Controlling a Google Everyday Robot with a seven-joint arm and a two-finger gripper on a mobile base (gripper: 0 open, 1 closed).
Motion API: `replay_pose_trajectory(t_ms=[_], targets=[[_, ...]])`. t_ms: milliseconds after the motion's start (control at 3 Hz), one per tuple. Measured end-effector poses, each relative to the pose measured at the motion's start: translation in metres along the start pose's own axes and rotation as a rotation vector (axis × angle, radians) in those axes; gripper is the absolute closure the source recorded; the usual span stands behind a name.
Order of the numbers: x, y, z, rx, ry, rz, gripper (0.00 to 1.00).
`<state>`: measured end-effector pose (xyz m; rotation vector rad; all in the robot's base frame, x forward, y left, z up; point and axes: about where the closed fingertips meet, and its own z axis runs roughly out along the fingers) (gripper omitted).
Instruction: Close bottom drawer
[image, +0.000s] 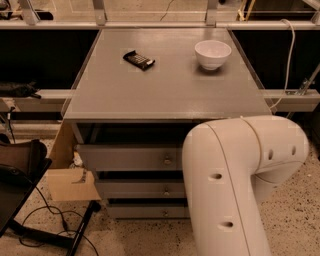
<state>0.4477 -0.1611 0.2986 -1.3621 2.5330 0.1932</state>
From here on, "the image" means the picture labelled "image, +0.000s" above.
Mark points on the brown cardboard box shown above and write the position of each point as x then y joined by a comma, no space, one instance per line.
67,179

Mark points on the grey drawer cabinet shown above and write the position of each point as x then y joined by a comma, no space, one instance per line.
115,101

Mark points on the white ceramic bowl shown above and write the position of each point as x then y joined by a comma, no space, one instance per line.
212,54

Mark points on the grey top drawer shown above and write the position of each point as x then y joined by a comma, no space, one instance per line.
163,154

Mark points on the black cloth on rail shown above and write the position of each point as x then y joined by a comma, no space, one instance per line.
18,90

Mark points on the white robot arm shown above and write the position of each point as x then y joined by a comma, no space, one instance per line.
229,167

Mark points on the aluminium frame rail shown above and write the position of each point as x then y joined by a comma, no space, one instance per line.
229,14

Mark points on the grey middle drawer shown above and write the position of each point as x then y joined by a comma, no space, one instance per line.
140,184

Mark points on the grey drawer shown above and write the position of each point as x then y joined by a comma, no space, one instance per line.
148,208
140,184
163,154

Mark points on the black snack bar wrapper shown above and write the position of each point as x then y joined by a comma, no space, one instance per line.
138,60

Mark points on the grey bottom drawer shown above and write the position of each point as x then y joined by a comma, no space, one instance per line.
148,208

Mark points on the black folding chair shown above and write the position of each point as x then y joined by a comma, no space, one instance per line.
22,165

